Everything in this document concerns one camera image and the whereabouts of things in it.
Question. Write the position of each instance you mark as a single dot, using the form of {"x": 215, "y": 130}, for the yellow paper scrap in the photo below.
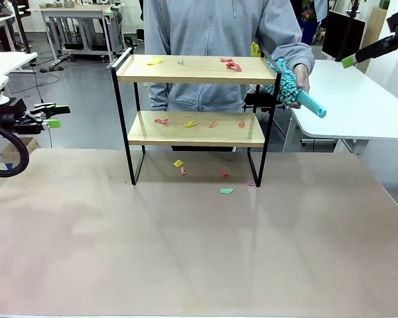
{"x": 190, "y": 124}
{"x": 155, "y": 61}
{"x": 178, "y": 163}

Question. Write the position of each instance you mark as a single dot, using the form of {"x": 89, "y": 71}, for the black metal stand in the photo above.
{"x": 21, "y": 26}

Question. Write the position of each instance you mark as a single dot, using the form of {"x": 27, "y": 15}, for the background person floral shirt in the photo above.
{"x": 310, "y": 10}

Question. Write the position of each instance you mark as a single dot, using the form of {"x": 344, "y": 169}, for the person's left hand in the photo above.
{"x": 303, "y": 77}

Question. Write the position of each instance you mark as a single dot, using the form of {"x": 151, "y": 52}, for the teal microfiber duster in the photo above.
{"x": 287, "y": 84}

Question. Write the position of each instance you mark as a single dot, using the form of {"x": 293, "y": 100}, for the person's left forearm grey sleeve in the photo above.
{"x": 295, "y": 54}

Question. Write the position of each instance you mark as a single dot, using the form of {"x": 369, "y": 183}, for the yellow bag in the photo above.
{"x": 255, "y": 49}

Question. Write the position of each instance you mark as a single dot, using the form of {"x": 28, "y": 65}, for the person in grey hoodie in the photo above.
{"x": 202, "y": 33}

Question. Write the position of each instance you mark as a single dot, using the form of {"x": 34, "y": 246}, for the black monitor panel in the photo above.
{"x": 343, "y": 36}

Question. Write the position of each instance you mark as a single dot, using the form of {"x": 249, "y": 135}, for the brown cardboard panel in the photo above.
{"x": 374, "y": 23}

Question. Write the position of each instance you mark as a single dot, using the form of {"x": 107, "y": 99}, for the wood-top workbench white frame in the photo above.
{"x": 73, "y": 12}

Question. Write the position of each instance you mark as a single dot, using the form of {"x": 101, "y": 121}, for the red paper scrap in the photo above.
{"x": 223, "y": 172}
{"x": 241, "y": 124}
{"x": 225, "y": 60}
{"x": 160, "y": 121}
{"x": 233, "y": 66}

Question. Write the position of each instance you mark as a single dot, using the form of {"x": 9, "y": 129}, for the white rounded table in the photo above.
{"x": 351, "y": 99}

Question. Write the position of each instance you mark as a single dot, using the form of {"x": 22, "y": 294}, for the black chair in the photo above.
{"x": 262, "y": 101}

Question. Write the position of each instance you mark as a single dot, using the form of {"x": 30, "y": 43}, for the two-tier wooden black-framed shelf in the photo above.
{"x": 199, "y": 69}

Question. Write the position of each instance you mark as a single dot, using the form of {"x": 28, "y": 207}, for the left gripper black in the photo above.
{"x": 10, "y": 109}

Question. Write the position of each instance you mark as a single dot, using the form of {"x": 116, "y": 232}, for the person's right forearm grey sleeve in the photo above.
{"x": 158, "y": 97}

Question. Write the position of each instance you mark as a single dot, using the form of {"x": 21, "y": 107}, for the brown cardboard box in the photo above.
{"x": 23, "y": 147}

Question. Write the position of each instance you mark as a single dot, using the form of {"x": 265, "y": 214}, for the orange paper scrap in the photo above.
{"x": 183, "y": 171}
{"x": 213, "y": 124}

